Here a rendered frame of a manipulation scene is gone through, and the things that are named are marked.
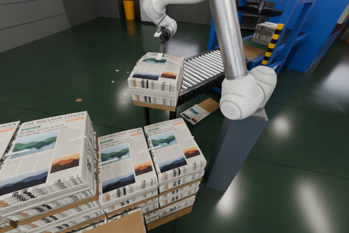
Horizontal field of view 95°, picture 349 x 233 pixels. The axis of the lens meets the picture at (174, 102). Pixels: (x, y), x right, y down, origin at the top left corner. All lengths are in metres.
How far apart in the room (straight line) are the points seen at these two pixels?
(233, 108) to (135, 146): 0.60
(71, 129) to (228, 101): 0.74
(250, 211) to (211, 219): 0.38
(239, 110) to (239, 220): 1.23
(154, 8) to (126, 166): 0.99
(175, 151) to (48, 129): 0.65
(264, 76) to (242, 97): 0.22
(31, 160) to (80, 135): 0.18
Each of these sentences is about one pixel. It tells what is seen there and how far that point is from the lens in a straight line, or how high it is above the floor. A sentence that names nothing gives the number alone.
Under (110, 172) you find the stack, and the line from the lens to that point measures 0.96.
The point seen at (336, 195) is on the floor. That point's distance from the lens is 2.45.
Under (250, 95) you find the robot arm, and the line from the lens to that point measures 0.80.
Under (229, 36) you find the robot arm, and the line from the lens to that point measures 0.77.
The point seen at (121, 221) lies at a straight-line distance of 1.11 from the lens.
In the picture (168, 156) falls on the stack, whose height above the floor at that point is 0.83.
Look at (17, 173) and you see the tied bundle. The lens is 0.85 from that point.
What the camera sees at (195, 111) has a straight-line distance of 2.48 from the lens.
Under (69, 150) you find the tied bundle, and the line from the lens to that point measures 0.81.
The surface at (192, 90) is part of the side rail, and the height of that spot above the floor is 0.80.
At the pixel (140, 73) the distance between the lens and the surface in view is 0.99.
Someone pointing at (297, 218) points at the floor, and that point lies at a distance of 2.08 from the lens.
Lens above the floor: 1.65
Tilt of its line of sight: 39 degrees down
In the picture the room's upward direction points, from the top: 3 degrees clockwise
